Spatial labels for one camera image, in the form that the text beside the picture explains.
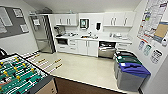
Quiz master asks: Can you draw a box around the stainless steel dishwasher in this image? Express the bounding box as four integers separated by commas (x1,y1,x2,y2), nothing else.
97,41,118,60

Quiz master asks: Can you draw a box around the foosball gaming table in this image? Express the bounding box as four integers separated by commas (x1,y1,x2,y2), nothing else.
0,51,64,94

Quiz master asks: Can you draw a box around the white sink base cabinet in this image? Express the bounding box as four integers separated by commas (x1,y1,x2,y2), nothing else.
77,39,100,58

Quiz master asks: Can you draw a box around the stainless steel sink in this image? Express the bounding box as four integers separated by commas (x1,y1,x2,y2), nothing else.
81,35,98,40

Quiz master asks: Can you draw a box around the chrome sink faucet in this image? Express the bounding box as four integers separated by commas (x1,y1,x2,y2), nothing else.
87,31,93,37

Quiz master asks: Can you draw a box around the black built-in microwave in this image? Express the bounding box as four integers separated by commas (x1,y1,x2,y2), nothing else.
55,37,69,46

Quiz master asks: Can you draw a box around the black coffee machine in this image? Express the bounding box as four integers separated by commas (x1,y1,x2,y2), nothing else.
54,26,64,37

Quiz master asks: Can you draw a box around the grey bin black lid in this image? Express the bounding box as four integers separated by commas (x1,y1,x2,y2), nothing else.
113,50,136,58

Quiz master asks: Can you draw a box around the stainless steel refrigerator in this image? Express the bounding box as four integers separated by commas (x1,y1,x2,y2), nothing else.
29,13,56,54

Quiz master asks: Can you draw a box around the grey bin green lid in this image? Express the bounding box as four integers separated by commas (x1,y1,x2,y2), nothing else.
114,55,143,66

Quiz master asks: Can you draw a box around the white paper note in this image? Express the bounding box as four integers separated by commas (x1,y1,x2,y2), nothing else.
32,18,41,27

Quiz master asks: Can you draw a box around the bin sign blue print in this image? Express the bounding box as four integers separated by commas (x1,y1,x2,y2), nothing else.
137,40,146,51

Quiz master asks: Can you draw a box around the grey bin blue lid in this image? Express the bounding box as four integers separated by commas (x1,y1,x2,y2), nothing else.
116,62,152,93

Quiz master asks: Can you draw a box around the bin sign green print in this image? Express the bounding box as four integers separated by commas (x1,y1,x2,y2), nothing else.
143,44,153,57

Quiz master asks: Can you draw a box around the white wall cabinet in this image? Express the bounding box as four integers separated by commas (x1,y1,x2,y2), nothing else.
53,13,79,27
103,11,137,28

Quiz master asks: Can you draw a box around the large colourful wall poster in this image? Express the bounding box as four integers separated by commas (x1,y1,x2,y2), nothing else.
137,0,168,43

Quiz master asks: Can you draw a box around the orange blue wall poster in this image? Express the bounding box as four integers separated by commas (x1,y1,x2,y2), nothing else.
153,23,168,39

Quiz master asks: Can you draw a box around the small white wall box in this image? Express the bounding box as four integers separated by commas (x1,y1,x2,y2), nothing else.
161,37,168,48

